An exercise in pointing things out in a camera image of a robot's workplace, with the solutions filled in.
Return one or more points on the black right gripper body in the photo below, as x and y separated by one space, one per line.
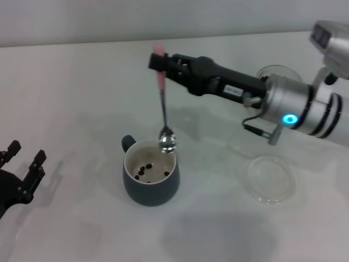
212 79

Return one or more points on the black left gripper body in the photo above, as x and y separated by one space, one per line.
9 188

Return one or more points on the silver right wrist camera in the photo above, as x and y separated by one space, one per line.
332 41

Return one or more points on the dark grey ceramic mug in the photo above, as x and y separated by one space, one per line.
152 195

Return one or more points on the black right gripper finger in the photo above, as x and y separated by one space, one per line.
185 57
158 62

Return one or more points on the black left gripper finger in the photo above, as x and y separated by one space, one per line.
34 174
12 150

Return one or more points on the clear glass saucer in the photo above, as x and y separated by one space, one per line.
272 180

